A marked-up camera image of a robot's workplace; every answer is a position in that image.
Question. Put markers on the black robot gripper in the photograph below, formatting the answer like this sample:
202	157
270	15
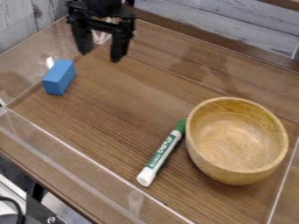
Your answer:
106	16

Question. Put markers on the blue rectangular block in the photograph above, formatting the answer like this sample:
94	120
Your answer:
59	77

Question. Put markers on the black table leg bracket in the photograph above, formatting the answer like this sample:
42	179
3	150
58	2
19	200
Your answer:
36	209

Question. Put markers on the clear acrylic tray walls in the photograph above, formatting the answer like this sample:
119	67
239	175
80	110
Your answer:
83	142

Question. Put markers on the brown wooden bowl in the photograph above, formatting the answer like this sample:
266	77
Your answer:
236	140

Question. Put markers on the green and white marker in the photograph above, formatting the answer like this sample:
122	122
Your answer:
155	163

